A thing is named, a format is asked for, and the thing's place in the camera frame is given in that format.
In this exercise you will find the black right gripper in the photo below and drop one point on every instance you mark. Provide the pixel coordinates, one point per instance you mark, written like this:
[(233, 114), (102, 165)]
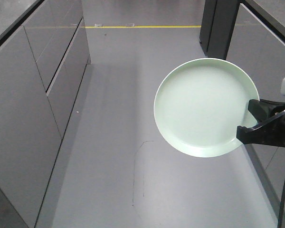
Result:
[(270, 128)]

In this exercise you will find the light green round plate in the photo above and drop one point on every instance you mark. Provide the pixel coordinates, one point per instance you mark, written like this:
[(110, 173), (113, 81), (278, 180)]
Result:
[(199, 105)]

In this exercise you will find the dark tall cabinet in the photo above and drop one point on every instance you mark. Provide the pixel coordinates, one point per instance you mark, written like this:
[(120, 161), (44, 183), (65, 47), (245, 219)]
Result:
[(217, 26)]

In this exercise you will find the grey left cabinet row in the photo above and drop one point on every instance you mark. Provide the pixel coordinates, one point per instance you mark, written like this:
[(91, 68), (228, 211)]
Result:
[(43, 56)]

